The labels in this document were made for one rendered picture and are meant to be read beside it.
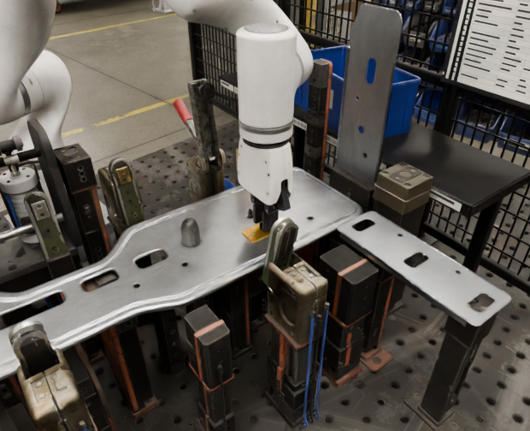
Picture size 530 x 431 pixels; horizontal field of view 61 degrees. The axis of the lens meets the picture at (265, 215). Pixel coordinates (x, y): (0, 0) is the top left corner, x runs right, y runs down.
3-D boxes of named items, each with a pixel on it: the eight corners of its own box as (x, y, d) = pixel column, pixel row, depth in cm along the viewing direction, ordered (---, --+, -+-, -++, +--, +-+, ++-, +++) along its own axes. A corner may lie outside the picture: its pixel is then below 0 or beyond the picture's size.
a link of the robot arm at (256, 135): (226, 114, 71) (227, 132, 72) (260, 133, 65) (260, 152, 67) (269, 102, 75) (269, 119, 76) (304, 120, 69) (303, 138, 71)
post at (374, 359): (373, 374, 92) (397, 268, 75) (336, 339, 99) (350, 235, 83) (394, 358, 95) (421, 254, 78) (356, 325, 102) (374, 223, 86)
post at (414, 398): (449, 445, 80) (497, 339, 63) (400, 399, 88) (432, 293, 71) (470, 424, 83) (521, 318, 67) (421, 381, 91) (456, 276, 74)
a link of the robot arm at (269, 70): (256, 101, 75) (228, 121, 68) (256, 16, 67) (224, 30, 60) (303, 110, 72) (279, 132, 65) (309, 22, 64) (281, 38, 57)
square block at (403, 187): (379, 322, 103) (409, 189, 82) (354, 302, 108) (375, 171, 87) (402, 307, 107) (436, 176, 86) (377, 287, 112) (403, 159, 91)
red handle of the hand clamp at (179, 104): (203, 162, 89) (168, 99, 93) (202, 168, 91) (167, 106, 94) (222, 156, 91) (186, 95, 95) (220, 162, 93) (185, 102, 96)
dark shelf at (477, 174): (468, 220, 85) (472, 206, 83) (217, 85, 144) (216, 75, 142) (529, 183, 95) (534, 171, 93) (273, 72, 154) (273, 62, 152)
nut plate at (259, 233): (252, 243, 79) (252, 238, 78) (240, 233, 81) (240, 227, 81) (290, 226, 83) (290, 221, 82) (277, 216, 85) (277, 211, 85)
